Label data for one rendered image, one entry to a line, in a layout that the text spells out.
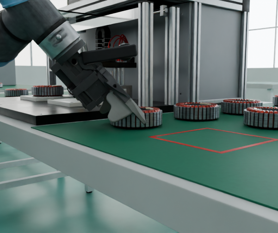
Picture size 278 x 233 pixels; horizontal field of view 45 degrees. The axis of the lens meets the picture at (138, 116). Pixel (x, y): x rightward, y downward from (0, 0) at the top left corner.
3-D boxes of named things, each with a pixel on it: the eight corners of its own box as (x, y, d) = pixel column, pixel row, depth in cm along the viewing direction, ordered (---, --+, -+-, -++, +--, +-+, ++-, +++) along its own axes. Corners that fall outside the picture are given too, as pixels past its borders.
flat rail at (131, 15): (144, 17, 90) (144, 5, 89) (48, 37, 138) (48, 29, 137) (147, 17, 91) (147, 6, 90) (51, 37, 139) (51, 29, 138)
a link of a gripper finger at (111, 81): (127, 109, 67) (100, 82, 69) (133, 103, 67) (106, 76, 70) (122, 101, 62) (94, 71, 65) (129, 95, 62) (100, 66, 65)
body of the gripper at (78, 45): (87, 109, 73) (48, 67, 69) (116, 83, 74) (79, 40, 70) (91, 114, 65) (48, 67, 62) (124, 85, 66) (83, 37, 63)
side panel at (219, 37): (192, 111, 101) (194, 1, 97) (185, 110, 103) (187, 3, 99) (245, 105, 118) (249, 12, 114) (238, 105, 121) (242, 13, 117)
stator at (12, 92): (16, 95, 173) (15, 88, 172) (33, 95, 168) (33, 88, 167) (-1, 96, 162) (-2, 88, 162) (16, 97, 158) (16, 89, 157)
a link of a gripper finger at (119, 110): (127, 140, 64) (97, 108, 67) (150, 119, 65) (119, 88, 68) (124, 136, 61) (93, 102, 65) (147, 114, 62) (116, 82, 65)
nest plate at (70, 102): (69, 107, 91) (69, 102, 91) (47, 103, 103) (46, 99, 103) (114, 104, 100) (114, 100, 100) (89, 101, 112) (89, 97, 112)
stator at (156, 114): (115, 130, 65) (114, 111, 65) (106, 122, 76) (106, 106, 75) (169, 128, 68) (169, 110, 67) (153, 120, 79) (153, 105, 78)
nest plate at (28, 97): (35, 101, 110) (35, 97, 110) (20, 98, 122) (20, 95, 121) (76, 99, 119) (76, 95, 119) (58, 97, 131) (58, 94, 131)
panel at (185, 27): (187, 104, 101) (189, 1, 97) (80, 94, 152) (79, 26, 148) (189, 103, 102) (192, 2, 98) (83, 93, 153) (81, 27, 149)
